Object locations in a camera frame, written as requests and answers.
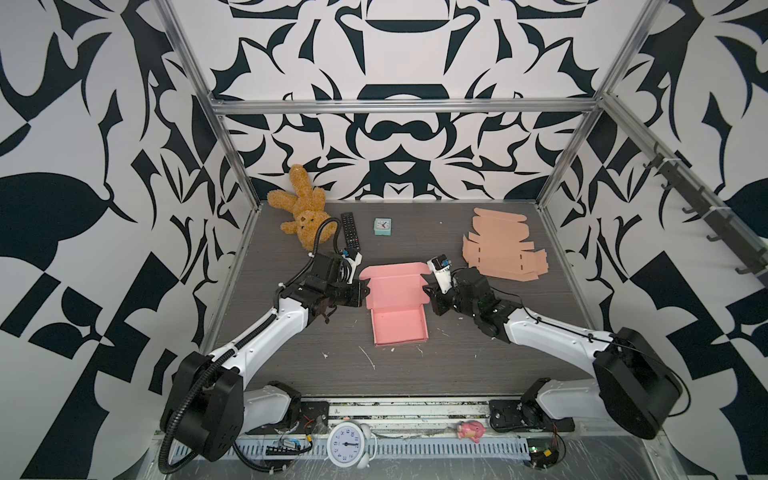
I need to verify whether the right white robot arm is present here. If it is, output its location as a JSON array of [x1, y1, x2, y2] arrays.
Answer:
[[423, 256, 689, 440]]

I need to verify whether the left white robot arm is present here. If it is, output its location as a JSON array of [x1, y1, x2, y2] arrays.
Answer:
[[158, 248, 370, 475]]

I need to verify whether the left green circuit board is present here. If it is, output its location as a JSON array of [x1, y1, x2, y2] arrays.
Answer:
[[265, 436, 313, 457]]

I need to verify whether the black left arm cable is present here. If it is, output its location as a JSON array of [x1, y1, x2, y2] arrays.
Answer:
[[230, 440, 283, 474]]

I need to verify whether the pink cardboard box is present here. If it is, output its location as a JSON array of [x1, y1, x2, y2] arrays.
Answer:
[[360, 262, 430, 346]]

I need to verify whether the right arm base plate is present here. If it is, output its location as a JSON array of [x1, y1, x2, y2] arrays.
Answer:
[[488, 399, 576, 433]]

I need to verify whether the green circuit board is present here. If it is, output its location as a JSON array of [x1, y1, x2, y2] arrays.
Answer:
[[524, 433, 567, 470], [265, 436, 313, 457]]

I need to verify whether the black remote control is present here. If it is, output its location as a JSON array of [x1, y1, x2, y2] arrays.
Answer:
[[340, 212, 361, 252]]

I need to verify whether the white round alarm clock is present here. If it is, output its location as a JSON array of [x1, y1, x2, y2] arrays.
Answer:
[[326, 420, 379, 469]]

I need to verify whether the small teal alarm clock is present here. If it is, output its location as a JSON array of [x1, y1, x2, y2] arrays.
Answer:
[[373, 218, 392, 236]]

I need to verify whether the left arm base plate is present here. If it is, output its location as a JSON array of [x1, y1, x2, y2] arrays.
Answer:
[[245, 400, 330, 435]]

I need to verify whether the white slotted cable duct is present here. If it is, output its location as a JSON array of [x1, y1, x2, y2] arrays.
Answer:
[[230, 436, 532, 462]]

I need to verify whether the right green circuit board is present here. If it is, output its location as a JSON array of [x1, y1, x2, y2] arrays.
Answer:
[[524, 433, 567, 470]]

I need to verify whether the brown plush bunny toy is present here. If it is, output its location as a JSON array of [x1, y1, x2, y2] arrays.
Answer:
[[267, 164, 330, 251]]

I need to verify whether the flat orange cardboard box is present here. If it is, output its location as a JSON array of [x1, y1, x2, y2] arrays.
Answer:
[[462, 208, 549, 282]]

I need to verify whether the small pink toy figure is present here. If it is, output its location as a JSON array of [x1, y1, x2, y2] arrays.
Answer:
[[456, 421, 486, 444]]

